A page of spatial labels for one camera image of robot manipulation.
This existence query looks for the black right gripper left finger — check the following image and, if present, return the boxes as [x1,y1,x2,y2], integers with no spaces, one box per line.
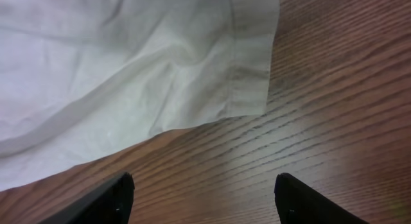
[40,173,135,224]

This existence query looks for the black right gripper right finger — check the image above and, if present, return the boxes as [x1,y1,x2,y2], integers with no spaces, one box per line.
[274,173,367,224]

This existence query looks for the beige cargo shorts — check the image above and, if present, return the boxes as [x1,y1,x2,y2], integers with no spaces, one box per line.
[1,0,280,190]

